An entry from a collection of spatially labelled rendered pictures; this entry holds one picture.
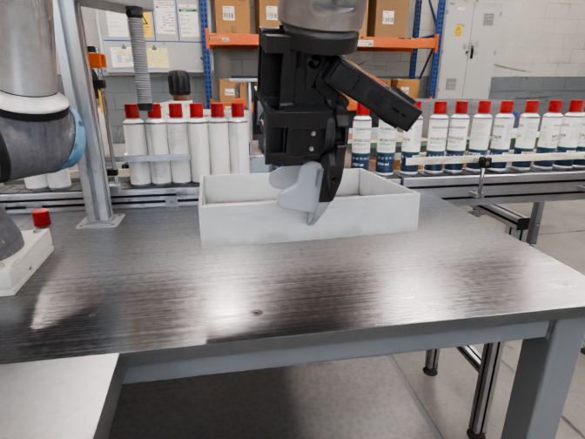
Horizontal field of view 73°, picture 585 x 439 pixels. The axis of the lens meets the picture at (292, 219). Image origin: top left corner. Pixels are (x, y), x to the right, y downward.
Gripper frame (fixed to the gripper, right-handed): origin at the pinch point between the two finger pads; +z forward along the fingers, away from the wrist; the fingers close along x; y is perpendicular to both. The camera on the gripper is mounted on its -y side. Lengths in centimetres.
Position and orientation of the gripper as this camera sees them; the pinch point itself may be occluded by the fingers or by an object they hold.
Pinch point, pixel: (314, 211)
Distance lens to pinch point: 47.5
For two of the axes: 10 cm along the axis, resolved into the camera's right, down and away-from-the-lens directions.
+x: 2.5, 5.9, -7.7
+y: -9.6, 0.8, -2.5
